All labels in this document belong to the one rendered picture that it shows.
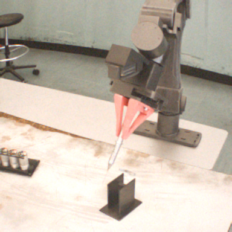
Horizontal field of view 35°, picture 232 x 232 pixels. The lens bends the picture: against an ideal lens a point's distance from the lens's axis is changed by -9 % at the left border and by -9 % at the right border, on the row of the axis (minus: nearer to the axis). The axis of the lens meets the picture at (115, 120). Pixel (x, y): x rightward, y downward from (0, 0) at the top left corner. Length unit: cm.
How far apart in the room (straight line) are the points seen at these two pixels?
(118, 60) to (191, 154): 45
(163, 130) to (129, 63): 45
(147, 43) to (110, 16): 300
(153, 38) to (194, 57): 277
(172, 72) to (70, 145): 34
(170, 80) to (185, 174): 25
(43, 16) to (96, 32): 69
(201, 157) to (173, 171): 10
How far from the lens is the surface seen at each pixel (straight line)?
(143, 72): 72
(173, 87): 102
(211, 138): 113
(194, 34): 338
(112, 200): 85
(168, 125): 108
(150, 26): 68
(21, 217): 86
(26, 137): 113
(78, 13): 384
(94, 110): 125
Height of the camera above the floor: 133
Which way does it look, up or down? 29 degrees down
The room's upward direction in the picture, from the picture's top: straight up
